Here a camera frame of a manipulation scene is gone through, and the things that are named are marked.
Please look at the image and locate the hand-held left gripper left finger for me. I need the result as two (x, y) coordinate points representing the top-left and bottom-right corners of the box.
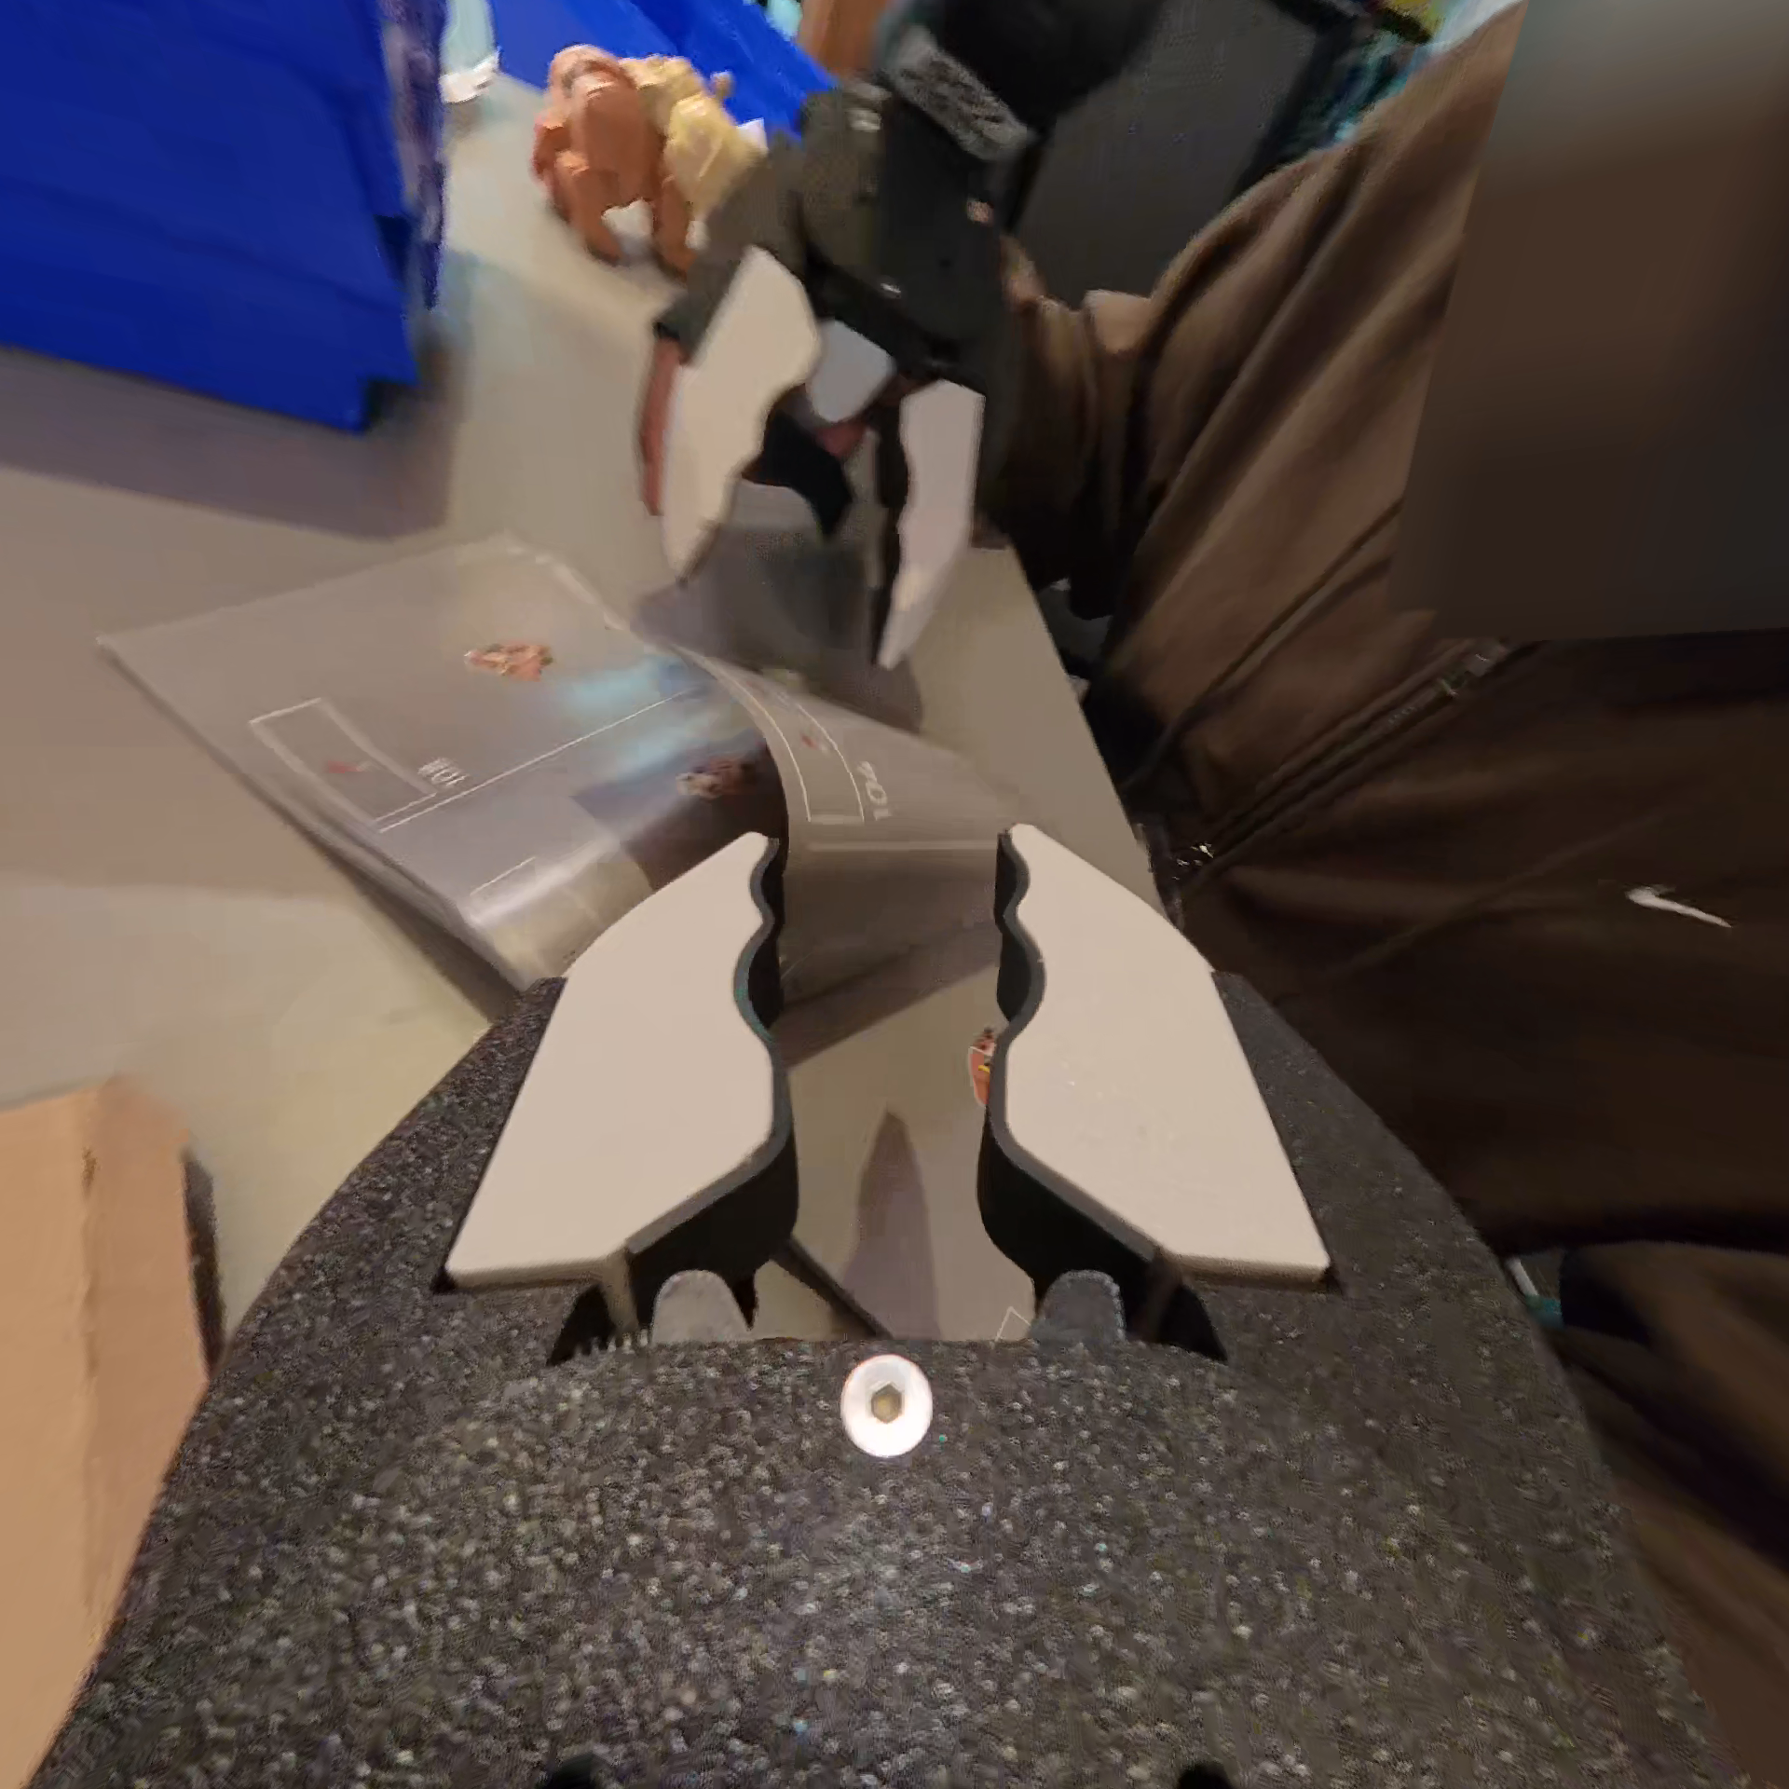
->
(443, 831), (799, 1296)

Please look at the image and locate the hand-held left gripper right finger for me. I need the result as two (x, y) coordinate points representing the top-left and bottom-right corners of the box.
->
(973, 822), (1338, 1292)

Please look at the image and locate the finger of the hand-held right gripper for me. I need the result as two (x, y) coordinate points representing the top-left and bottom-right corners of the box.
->
(659, 247), (829, 590)
(840, 372), (993, 673)

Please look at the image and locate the tan brown brick toy figure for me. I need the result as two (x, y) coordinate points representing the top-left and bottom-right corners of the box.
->
(532, 42), (771, 272)

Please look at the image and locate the grey instruction booklet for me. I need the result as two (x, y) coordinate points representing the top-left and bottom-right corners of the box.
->
(99, 477), (1022, 1007)

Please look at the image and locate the person's right forearm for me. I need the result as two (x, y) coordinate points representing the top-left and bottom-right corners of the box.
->
(980, 14), (1470, 657)

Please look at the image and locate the small blue storage bin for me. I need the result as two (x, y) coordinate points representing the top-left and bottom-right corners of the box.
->
(491, 0), (827, 143)

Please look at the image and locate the person's brown jacket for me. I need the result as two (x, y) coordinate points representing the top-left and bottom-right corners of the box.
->
(1077, 0), (1789, 1789)

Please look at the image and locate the brown cardboard box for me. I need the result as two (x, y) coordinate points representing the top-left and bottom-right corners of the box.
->
(0, 1085), (220, 1789)

